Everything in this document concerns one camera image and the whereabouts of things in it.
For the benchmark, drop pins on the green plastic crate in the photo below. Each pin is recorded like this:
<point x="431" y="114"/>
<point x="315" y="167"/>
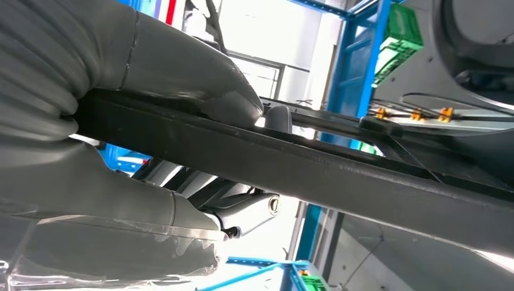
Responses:
<point x="399" y="44"/>
<point x="313" y="283"/>

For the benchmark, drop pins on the dark grey robot torso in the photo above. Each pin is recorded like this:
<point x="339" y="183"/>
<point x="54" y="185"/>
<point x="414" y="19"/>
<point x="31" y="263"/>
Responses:
<point x="445" y="40"/>

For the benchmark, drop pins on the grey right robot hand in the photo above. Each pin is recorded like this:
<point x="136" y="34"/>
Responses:
<point x="180" y="68"/>

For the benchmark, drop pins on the blue rack with green crates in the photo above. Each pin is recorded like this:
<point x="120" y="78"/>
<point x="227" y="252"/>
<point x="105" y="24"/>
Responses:
<point x="361" y="60"/>

